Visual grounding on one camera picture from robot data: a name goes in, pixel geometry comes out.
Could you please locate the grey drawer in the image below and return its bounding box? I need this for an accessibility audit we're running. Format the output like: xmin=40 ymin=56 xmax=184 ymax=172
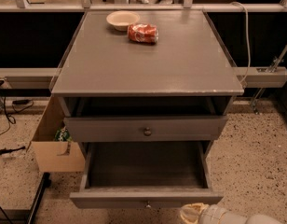
xmin=70 ymin=142 xmax=223 ymax=209
xmin=62 ymin=96 xmax=229 ymax=143

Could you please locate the grey top drawer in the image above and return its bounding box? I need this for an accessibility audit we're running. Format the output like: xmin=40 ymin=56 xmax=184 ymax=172
xmin=62 ymin=96 xmax=229 ymax=143

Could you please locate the grey drawer cabinet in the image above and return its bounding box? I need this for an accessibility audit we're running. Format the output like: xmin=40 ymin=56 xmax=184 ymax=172
xmin=48 ymin=9 xmax=245 ymax=147

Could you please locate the green snack bag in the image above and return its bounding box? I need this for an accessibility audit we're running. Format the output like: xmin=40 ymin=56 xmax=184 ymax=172
xmin=54 ymin=127 xmax=72 ymax=142

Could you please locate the cardboard box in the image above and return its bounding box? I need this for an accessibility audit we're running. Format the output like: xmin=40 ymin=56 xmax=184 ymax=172
xmin=31 ymin=97 xmax=85 ymax=173

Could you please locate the crushed red soda can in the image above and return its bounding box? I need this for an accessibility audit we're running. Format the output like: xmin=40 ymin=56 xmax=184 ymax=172
xmin=128 ymin=23 xmax=158 ymax=44

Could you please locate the black power adapter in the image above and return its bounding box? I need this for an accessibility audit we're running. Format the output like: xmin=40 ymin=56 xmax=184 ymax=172
xmin=12 ymin=99 xmax=31 ymax=105

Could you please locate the beige bowl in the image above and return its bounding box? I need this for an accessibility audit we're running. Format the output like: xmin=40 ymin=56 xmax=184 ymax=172
xmin=106 ymin=10 xmax=140 ymax=32

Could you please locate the white cable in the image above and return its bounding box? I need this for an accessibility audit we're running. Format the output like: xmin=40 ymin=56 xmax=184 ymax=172
xmin=230 ymin=1 xmax=252 ymax=85

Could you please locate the black metal frame base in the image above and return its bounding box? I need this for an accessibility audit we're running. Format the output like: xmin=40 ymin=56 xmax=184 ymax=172
xmin=0 ymin=173 xmax=51 ymax=224

